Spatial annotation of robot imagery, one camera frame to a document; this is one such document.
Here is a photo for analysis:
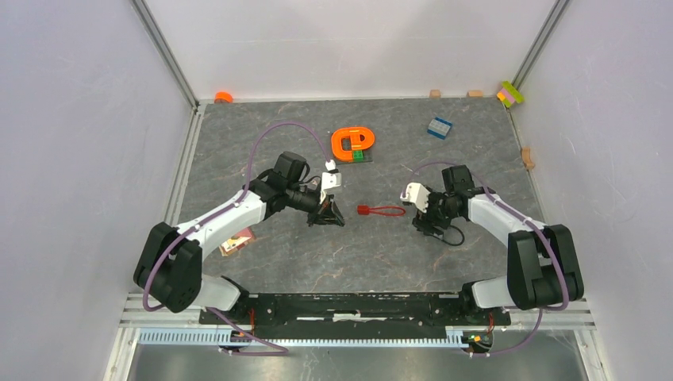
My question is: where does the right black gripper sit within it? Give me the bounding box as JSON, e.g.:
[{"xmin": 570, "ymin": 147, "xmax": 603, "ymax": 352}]
[{"xmin": 412, "ymin": 185, "xmax": 460, "ymax": 240}]

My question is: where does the red key with cord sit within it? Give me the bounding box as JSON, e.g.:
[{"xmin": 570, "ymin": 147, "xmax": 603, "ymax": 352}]
[{"xmin": 356, "ymin": 205, "xmax": 406, "ymax": 217}]

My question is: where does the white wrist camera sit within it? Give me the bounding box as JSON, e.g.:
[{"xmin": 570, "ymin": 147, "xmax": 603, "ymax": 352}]
[
  {"xmin": 400, "ymin": 183, "xmax": 432, "ymax": 214},
  {"xmin": 320, "ymin": 160, "xmax": 342, "ymax": 198}
]

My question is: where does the curved wooden block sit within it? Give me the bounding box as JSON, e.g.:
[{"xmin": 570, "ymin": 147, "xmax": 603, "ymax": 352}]
[{"xmin": 521, "ymin": 147, "xmax": 536, "ymax": 171}]

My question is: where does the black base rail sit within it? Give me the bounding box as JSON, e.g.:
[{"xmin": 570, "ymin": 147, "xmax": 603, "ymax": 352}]
[{"xmin": 223, "ymin": 290, "xmax": 511, "ymax": 340}]

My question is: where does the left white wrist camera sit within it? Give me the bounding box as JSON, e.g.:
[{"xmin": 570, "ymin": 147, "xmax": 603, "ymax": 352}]
[{"xmin": 320, "ymin": 160, "xmax": 342, "ymax": 198}]

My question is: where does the orange round cap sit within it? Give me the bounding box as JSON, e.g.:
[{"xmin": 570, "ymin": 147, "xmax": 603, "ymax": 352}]
[{"xmin": 213, "ymin": 91, "xmax": 233, "ymax": 103}]

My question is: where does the black key with cord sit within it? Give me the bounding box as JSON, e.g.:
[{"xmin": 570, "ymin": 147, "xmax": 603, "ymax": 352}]
[{"xmin": 440, "ymin": 225, "xmax": 466, "ymax": 247}]

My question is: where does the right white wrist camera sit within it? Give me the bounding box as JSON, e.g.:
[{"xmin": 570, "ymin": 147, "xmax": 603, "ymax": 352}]
[{"xmin": 400, "ymin": 183, "xmax": 432, "ymax": 214}]

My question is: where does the blue toy brick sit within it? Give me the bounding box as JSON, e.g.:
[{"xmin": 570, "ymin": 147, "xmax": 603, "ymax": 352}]
[{"xmin": 426, "ymin": 117, "xmax": 453, "ymax": 140}]

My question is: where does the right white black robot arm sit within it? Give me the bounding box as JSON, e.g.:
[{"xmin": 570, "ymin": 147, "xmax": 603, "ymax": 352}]
[{"xmin": 400, "ymin": 165, "xmax": 585, "ymax": 324}]

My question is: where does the dark flat base plate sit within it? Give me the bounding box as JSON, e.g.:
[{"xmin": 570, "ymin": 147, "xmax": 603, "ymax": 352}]
[{"xmin": 335, "ymin": 156, "xmax": 373, "ymax": 166}]

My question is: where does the red wooden box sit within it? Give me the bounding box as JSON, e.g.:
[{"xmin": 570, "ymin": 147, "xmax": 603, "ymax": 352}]
[{"xmin": 218, "ymin": 228, "xmax": 256, "ymax": 256}]

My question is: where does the light blue toothed strip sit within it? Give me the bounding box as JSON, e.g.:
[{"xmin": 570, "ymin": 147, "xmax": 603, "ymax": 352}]
[{"xmin": 137, "ymin": 329, "xmax": 463, "ymax": 348}]

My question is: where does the multicolour toy brick stack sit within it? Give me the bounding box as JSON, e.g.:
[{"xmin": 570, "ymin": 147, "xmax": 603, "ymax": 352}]
[{"xmin": 496, "ymin": 81, "xmax": 525, "ymax": 109}]

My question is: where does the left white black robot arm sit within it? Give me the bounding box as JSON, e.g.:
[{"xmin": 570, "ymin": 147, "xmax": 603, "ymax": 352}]
[{"xmin": 133, "ymin": 152, "xmax": 345, "ymax": 324}]

